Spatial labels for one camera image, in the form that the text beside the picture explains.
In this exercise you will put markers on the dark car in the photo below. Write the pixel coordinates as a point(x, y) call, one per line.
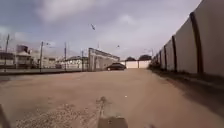
point(116, 67)

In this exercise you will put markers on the dark tree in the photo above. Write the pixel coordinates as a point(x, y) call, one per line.
point(130, 59)
point(145, 57)

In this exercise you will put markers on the pale low building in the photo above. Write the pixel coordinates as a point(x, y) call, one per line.
point(75, 62)

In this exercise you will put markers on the sandy dirt road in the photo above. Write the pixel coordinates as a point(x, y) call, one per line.
point(133, 96)

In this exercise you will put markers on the street lamp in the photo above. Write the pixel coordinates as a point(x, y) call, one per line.
point(93, 27)

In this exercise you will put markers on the pole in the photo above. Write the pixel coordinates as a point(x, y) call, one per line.
point(6, 50)
point(65, 56)
point(41, 56)

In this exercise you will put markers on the white wall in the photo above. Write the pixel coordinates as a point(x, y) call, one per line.
point(133, 64)

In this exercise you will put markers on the low grey kerb wall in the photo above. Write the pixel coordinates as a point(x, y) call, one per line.
point(33, 71)

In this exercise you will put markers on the long grey panel wall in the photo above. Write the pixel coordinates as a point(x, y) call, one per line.
point(210, 43)

